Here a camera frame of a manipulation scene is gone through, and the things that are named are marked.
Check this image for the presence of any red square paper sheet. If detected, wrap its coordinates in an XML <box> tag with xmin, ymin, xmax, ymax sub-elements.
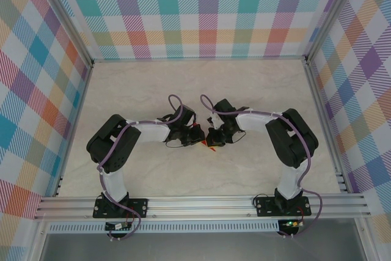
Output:
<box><xmin>192</xmin><ymin>122</ymin><xmax>217</xmax><ymax>153</ymax></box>

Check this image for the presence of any grey metal panel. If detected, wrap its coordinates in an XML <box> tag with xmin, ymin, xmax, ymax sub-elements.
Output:
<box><xmin>39</xmin><ymin>232</ymin><xmax>367</xmax><ymax>261</ymax></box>

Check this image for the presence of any circuit board with green light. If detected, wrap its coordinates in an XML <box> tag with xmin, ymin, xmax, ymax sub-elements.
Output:
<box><xmin>281</xmin><ymin>219</ymin><xmax>303</xmax><ymax>229</ymax></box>

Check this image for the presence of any small black circuit board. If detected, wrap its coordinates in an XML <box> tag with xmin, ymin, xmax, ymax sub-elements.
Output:
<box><xmin>104</xmin><ymin>222</ymin><xmax>133</xmax><ymax>232</ymax></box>

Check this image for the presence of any thin black left gripper cable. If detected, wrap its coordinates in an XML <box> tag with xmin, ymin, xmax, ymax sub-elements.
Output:
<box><xmin>164</xmin><ymin>140</ymin><xmax>188</xmax><ymax>149</ymax></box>

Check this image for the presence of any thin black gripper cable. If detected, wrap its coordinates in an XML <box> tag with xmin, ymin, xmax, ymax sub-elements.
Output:
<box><xmin>228</xmin><ymin>131</ymin><xmax>247</xmax><ymax>145</ymax></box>
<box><xmin>164</xmin><ymin>140</ymin><xmax>188</xmax><ymax>149</ymax></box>

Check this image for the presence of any thin black right gripper cable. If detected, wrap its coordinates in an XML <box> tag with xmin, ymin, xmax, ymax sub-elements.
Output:
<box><xmin>228</xmin><ymin>131</ymin><xmax>247</xmax><ymax>145</ymax></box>

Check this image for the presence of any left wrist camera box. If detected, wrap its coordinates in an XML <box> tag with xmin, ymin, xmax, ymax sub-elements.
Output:
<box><xmin>174</xmin><ymin>105</ymin><xmax>196</xmax><ymax>128</ymax></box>

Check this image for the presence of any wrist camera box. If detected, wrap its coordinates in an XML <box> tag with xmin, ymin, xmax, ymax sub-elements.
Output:
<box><xmin>207</xmin><ymin>98</ymin><xmax>236</xmax><ymax>129</ymax></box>
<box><xmin>174</xmin><ymin>105</ymin><xmax>196</xmax><ymax>128</ymax></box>

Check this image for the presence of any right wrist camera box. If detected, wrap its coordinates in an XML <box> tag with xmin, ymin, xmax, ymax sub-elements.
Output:
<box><xmin>207</xmin><ymin>98</ymin><xmax>236</xmax><ymax>129</ymax></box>

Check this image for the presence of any wide aluminium mounting rail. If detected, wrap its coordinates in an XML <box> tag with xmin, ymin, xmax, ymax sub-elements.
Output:
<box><xmin>33</xmin><ymin>193</ymin><xmax>372</xmax><ymax>221</ymax></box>

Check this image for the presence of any black cable loop at base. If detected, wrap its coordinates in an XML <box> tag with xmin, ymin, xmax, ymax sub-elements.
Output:
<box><xmin>253</xmin><ymin>193</ymin><xmax>277</xmax><ymax>207</ymax></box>

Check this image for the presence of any aluminium frame floor rail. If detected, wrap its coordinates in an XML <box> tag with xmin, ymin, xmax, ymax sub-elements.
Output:
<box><xmin>304</xmin><ymin>61</ymin><xmax>349</xmax><ymax>194</ymax></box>
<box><xmin>90</xmin><ymin>55</ymin><xmax>308</xmax><ymax>64</ymax></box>
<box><xmin>53</xmin><ymin>62</ymin><xmax>94</xmax><ymax>197</ymax></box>

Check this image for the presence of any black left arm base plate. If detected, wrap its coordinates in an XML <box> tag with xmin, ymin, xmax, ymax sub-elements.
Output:
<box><xmin>93</xmin><ymin>198</ymin><xmax>149</xmax><ymax>219</ymax></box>

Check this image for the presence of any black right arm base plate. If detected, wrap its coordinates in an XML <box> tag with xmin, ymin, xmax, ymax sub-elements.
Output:
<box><xmin>255</xmin><ymin>196</ymin><xmax>312</xmax><ymax>218</ymax></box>

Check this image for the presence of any slotted grey cable duct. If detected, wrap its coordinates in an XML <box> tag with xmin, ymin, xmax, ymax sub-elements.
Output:
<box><xmin>45</xmin><ymin>219</ymin><xmax>281</xmax><ymax>234</ymax></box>

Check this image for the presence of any aluminium frame post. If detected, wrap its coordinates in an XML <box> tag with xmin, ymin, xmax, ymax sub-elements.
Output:
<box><xmin>304</xmin><ymin>0</ymin><xmax>364</xmax><ymax>65</ymax></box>
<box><xmin>30</xmin><ymin>0</ymin><xmax>94</xmax><ymax>68</ymax></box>

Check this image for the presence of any aluminium frame leg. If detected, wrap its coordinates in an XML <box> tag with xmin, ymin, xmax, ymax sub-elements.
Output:
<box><xmin>27</xmin><ymin>221</ymin><xmax>48</xmax><ymax>261</ymax></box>
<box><xmin>354</xmin><ymin>218</ymin><xmax>376</xmax><ymax>261</ymax></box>

